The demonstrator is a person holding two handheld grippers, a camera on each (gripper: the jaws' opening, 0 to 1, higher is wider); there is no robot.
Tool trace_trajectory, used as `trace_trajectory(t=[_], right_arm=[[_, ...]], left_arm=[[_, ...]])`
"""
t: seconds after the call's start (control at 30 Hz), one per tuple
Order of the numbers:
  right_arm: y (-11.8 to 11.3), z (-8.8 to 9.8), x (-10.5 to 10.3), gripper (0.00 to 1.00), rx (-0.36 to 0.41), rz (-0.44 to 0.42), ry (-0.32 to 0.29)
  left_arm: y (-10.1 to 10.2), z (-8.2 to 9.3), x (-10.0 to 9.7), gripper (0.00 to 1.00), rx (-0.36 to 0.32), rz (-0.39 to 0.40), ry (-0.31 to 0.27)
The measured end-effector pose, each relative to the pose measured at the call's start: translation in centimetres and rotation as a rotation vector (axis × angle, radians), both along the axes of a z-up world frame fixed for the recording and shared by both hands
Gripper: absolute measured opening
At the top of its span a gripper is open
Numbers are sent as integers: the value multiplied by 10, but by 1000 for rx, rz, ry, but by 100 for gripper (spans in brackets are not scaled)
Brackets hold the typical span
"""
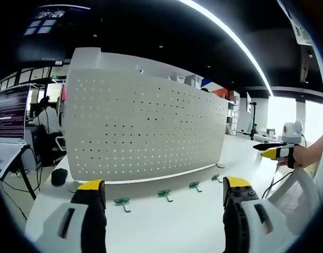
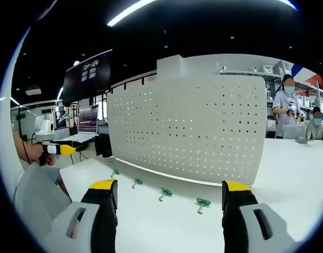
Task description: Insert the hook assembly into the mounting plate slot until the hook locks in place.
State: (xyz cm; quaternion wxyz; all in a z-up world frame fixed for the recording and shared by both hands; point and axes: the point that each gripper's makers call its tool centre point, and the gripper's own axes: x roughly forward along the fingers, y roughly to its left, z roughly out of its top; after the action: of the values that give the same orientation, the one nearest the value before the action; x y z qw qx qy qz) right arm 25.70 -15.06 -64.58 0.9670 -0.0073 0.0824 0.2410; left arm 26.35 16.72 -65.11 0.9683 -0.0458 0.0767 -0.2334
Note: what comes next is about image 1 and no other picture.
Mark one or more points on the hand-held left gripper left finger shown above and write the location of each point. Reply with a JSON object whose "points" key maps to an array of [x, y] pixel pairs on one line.
{"points": [[82, 226]]}

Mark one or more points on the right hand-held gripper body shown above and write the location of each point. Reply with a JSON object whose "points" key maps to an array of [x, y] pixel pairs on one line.
{"points": [[292, 131]]}

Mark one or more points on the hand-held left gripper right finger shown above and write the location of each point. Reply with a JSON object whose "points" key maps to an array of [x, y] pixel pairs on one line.
{"points": [[246, 224]]}

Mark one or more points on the white perforated mounting plate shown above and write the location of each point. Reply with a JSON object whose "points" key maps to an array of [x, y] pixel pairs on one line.
{"points": [[140, 124]]}

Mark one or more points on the person's right hand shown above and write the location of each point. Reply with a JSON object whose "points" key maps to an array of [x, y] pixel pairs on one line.
{"points": [[300, 156]]}

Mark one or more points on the black tripod stand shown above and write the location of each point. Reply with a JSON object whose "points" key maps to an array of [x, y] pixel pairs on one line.
{"points": [[253, 120]]}

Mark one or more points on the white mesh chair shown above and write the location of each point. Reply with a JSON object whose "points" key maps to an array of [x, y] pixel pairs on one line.
{"points": [[293, 197]]}

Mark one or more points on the shelf with white boxes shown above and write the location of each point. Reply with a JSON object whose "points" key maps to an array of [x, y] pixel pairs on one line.
{"points": [[233, 110]]}

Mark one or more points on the black computer mouse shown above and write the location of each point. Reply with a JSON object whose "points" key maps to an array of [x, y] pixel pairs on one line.
{"points": [[58, 176]]}

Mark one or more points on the black laptop stand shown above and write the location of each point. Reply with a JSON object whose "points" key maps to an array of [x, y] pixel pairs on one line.
{"points": [[28, 168]]}

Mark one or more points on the black office chair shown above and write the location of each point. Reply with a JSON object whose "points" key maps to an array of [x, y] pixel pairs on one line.
{"points": [[49, 147]]}

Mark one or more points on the ceiling light strip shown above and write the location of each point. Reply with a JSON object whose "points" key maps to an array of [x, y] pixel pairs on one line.
{"points": [[238, 44]]}

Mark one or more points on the white labelled sheet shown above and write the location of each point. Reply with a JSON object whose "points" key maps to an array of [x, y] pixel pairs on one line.
{"points": [[298, 23]]}

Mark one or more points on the open laptop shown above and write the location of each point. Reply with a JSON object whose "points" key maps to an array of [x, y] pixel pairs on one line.
{"points": [[9, 113]]}

